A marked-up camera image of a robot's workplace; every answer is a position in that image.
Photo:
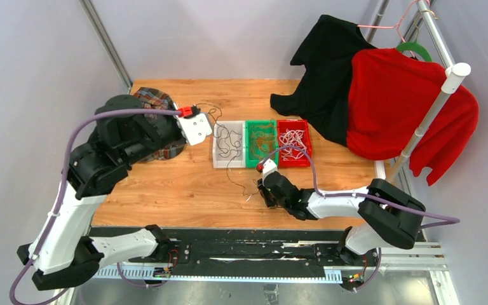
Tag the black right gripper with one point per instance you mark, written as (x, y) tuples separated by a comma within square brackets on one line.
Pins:
[(260, 187)]

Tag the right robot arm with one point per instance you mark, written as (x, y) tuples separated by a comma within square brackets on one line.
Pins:
[(391, 217)]

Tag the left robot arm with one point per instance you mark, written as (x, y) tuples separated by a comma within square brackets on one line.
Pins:
[(125, 132)]

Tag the green plastic bin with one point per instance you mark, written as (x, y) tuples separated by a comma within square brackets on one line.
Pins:
[(261, 138)]

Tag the white translucent plastic bin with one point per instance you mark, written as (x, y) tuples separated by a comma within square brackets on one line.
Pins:
[(228, 144)]

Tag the red plastic bin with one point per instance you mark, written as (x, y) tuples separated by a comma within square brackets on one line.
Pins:
[(295, 134)]

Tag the black t-shirt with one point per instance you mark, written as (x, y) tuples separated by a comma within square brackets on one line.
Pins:
[(321, 97)]

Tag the red t-shirt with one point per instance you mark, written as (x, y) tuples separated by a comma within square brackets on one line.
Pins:
[(389, 96)]

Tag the plaid flannel shirt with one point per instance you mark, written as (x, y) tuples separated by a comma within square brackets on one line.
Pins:
[(152, 98)]

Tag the green clothes hanger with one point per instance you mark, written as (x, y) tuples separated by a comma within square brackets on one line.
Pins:
[(415, 48)]

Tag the white clothes rack pole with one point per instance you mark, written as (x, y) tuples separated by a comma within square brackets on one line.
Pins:
[(455, 75)]

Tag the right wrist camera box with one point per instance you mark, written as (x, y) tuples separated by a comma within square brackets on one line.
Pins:
[(266, 167)]

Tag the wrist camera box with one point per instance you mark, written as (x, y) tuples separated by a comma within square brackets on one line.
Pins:
[(196, 129), (266, 167)]

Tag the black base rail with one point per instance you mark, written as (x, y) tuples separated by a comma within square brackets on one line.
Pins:
[(256, 253)]

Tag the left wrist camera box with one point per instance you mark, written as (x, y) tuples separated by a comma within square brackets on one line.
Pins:
[(196, 129)]

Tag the pink wire hanger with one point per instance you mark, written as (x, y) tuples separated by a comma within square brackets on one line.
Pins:
[(376, 25)]

